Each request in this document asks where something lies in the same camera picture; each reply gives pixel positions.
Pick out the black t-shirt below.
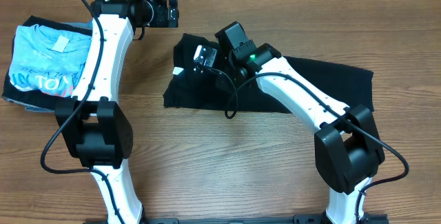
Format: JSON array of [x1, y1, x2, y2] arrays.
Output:
[[163, 33, 374, 113]]

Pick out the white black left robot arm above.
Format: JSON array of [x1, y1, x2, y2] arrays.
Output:
[[54, 0, 179, 223]]

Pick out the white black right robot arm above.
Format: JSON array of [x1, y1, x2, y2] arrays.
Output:
[[216, 21, 389, 223]]

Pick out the light blue printed t-shirt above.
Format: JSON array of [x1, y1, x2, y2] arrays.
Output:
[[8, 24, 92, 97]]

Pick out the black folded garment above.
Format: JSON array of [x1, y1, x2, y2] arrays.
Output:
[[1, 14, 94, 111]]

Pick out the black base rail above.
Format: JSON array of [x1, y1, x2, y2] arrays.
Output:
[[141, 214, 325, 224]]

